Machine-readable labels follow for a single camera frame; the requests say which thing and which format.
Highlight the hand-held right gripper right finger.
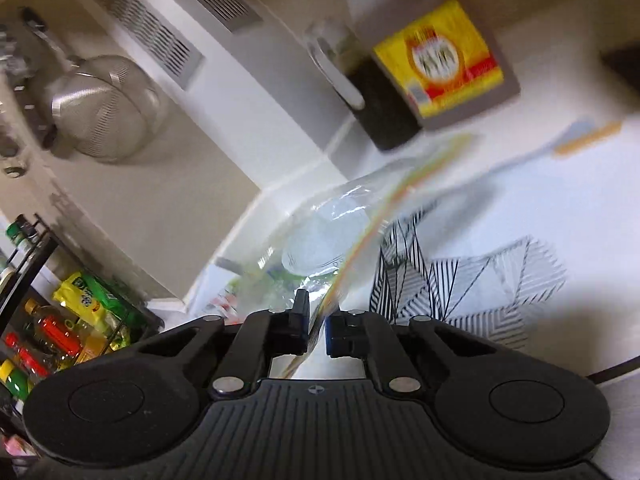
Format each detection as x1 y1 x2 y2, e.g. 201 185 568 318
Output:
324 310 501 395

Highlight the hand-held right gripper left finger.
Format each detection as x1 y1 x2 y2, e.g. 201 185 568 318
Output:
140 287 311 396

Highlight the clear zip bag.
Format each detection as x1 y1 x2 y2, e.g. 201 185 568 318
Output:
210 132 476 381

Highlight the white printed mat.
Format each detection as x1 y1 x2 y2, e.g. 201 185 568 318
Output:
190 117 640 381

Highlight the green snack packet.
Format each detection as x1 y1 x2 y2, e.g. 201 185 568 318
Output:
82 275 148 336

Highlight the yellow snack packet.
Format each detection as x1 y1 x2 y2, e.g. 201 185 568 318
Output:
52 271 108 331

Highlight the red label oil bottle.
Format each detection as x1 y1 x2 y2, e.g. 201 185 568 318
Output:
22 299 108 368

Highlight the red cap sauce bottle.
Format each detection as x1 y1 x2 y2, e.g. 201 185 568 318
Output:
4 332 51 378

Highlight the metal mesh strainer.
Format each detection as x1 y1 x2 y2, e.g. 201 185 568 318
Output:
17 6 163 166

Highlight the brown cooking wine jug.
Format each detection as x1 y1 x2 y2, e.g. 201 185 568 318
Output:
342 0 522 133

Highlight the green cap dark bottle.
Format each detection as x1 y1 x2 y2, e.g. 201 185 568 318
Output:
6 215 38 261

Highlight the green yellow bottle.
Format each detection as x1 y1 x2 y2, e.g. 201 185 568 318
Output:
0 359 33 403

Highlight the hanging metal utensil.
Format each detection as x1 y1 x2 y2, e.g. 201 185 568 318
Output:
0 25 56 178

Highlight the black wire rack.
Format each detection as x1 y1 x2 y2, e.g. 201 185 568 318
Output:
0 215 166 441

